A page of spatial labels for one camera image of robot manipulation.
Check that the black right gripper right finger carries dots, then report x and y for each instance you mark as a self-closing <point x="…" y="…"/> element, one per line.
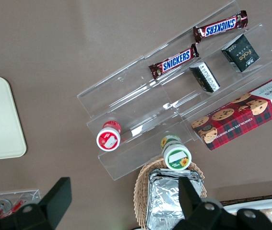
<point x="187" y="198"/>

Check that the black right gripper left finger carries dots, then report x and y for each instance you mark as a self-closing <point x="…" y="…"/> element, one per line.
<point x="57" y="198"/>

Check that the oval light wicker basket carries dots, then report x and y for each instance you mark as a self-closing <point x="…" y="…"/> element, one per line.
<point x="140" y="191"/>

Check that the stacked aluminium foil containers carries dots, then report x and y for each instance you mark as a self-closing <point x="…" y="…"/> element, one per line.
<point x="164" y="198"/>

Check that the clear acrylic bottle rack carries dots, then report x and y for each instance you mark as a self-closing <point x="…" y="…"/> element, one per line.
<point x="30" y="195"/>

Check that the green lid white cup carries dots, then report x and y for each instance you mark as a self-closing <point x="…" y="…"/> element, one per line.
<point x="176" y="155"/>

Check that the white rectangular snack bin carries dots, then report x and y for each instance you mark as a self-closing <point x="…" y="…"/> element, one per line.
<point x="258" y="203"/>

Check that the red lid white cup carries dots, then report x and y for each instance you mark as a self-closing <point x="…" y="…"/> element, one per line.
<point x="108" y="139"/>

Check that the clear bag of crackers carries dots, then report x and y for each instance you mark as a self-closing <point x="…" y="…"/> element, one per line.
<point x="270" y="215"/>

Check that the red tartan cookie box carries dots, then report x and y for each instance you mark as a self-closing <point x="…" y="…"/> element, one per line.
<point x="236" y="117"/>

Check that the clear acrylic step shelf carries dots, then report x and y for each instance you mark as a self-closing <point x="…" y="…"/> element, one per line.
<point x="131" y="95"/>

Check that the black box with white label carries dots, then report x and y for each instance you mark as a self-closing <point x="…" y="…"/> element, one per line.
<point x="205" y="76"/>

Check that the Snickers chocolate bar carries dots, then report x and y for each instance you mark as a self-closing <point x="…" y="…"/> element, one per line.
<point x="174" y="62"/>
<point x="219" y="27"/>

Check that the small black Face box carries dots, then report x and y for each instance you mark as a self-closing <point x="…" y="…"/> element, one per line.
<point x="241" y="52"/>

